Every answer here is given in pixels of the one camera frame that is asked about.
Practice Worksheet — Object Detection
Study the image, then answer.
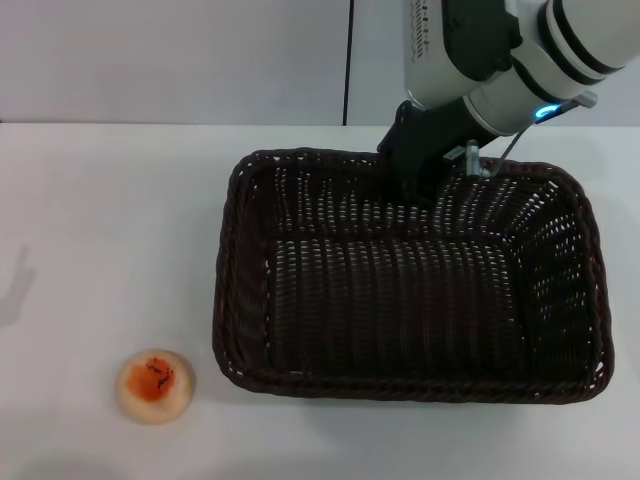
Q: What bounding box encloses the round bun with orange topping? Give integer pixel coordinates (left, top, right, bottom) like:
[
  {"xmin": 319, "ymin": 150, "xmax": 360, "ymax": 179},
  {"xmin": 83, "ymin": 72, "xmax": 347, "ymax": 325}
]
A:
[{"xmin": 114, "ymin": 348, "xmax": 196, "ymax": 426}]

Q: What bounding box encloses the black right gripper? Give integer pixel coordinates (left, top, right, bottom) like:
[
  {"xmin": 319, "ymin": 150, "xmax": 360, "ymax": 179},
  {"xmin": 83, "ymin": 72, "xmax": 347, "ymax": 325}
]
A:
[{"xmin": 376, "ymin": 97, "xmax": 484, "ymax": 209}]

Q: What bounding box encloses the silver cable connector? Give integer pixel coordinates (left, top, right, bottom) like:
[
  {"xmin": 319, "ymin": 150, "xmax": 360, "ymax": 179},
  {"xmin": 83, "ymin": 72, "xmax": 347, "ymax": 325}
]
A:
[{"xmin": 464, "ymin": 140, "xmax": 482, "ymax": 178}]

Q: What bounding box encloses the black vertical wall strip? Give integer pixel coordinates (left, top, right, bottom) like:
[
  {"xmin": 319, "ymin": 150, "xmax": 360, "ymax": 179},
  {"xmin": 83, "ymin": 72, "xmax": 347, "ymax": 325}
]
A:
[{"xmin": 342, "ymin": 0, "xmax": 357, "ymax": 126}]

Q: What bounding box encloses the black woven rectangular basket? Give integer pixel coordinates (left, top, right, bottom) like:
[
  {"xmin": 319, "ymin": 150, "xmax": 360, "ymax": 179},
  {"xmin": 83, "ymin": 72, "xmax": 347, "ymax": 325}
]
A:
[{"xmin": 212, "ymin": 147, "xmax": 617, "ymax": 407}]

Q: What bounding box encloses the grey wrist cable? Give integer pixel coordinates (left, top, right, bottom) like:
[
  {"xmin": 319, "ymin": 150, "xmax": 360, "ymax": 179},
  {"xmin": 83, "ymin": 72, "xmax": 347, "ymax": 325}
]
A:
[{"xmin": 479, "ymin": 119, "xmax": 534, "ymax": 176}]

